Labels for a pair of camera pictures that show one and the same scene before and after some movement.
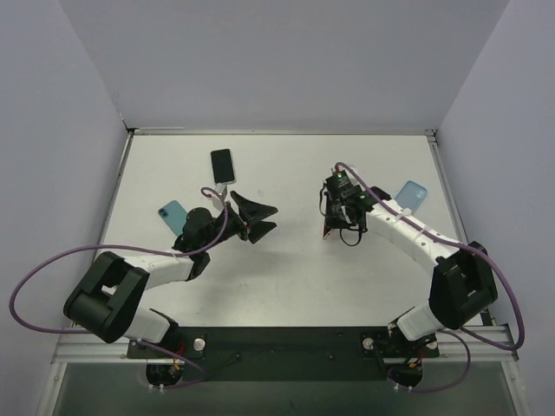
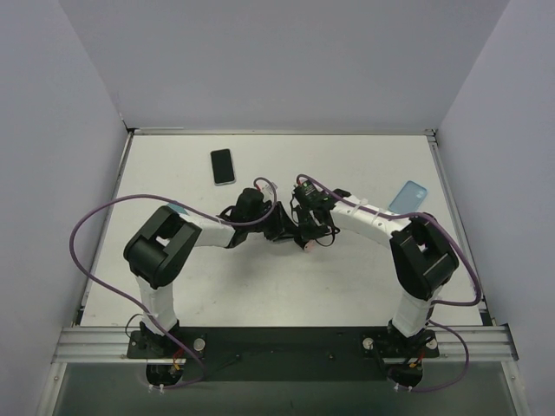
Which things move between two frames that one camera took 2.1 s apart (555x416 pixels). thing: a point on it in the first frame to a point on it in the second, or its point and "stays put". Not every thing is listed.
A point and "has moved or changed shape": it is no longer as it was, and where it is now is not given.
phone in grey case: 223,165 stays put
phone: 334,234 has moved or changed shape
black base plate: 289,354 stays put
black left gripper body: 242,219 to 280,223
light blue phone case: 411,196 stays put
